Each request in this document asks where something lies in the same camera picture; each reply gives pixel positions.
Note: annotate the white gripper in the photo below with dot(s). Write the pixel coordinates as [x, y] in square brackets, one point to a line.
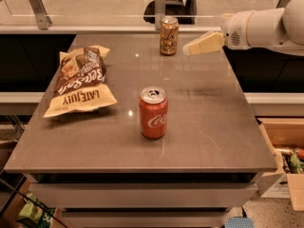
[235, 29]

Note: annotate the green snack bag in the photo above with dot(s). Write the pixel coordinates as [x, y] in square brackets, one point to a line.
[35, 214]

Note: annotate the middle metal glass bracket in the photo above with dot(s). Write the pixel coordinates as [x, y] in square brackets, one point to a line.
[159, 13]

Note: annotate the blue plastic basket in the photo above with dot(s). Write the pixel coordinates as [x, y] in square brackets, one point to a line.
[239, 223]

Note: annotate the grey table drawer unit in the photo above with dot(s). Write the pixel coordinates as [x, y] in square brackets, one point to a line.
[144, 205]

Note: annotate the red Coca-Cola can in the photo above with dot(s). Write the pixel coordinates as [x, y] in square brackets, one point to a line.
[153, 104]

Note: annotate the left metal glass bracket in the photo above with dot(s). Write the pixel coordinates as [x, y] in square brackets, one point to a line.
[43, 21]

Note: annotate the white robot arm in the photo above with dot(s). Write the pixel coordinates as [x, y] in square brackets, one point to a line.
[279, 30]

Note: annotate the cardboard box with items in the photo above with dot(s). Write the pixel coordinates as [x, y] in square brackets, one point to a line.
[285, 137]

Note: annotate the Late July chip bag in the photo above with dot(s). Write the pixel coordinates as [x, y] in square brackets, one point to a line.
[80, 85]

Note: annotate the orange LaCroix can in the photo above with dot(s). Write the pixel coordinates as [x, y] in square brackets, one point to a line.
[169, 35]

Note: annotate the black office chair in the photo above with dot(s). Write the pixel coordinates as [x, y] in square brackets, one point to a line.
[184, 10]

